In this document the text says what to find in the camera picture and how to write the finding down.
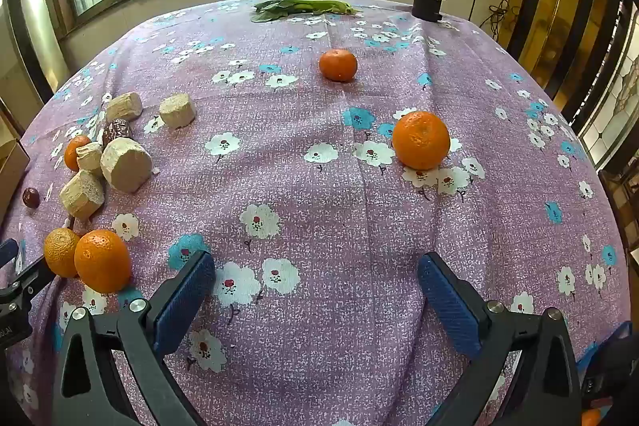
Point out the large wrinkled red date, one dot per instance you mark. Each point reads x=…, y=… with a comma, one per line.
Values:
x=117, y=130

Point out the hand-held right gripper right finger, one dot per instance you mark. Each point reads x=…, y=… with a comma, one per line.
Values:
x=449, y=301

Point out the yellowish mandarin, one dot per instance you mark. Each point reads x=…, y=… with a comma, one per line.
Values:
x=59, y=251

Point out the small red date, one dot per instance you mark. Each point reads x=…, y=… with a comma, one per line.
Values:
x=31, y=197

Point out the black stand with wooden knob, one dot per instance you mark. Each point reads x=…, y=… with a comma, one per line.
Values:
x=427, y=7

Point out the green leafy vegetable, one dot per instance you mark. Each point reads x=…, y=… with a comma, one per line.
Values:
x=279, y=9

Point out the orange mandarin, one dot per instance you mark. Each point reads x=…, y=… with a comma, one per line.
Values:
x=71, y=152
x=421, y=139
x=338, y=64
x=102, y=261

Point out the purple floral tablecloth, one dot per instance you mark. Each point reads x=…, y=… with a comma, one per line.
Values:
x=319, y=186

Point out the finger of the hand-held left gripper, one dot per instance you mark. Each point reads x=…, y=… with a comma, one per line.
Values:
x=7, y=252
x=30, y=276

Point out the shallow cardboard box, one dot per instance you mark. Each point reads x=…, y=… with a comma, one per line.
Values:
x=10, y=166

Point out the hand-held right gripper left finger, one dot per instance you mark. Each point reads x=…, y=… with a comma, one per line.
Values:
x=184, y=301

